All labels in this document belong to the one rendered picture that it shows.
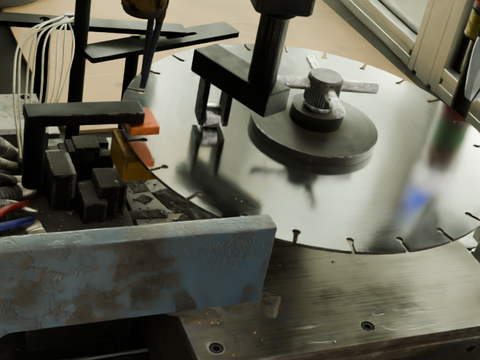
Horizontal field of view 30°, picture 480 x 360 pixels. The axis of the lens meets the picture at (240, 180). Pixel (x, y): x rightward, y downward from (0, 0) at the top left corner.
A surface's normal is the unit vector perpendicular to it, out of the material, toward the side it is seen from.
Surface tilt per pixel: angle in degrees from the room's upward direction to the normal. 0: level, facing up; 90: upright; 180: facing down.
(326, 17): 0
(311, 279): 0
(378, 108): 0
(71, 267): 90
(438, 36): 90
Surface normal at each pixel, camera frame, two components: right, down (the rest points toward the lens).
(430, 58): -0.92, 0.06
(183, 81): 0.18, -0.82
